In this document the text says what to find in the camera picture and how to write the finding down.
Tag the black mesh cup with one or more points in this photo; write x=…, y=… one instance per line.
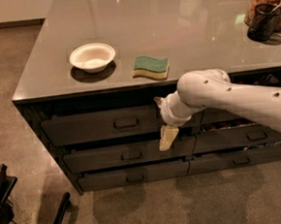
x=263, y=22

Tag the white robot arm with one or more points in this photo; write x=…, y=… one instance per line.
x=202, y=89

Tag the green and yellow sponge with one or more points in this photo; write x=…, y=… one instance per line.
x=151, y=68

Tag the dark counter cabinet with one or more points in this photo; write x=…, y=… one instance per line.
x=192, y=34

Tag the white paper bowl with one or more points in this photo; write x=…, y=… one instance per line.
x=92, y=58

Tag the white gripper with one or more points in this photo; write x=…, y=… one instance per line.
x=167, y=112

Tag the dark drawer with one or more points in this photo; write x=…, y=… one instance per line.
x=236, y=159
x=216, y=115
x=235, y=137
x=123, y=177
x=126, y=154
x=99, y=126

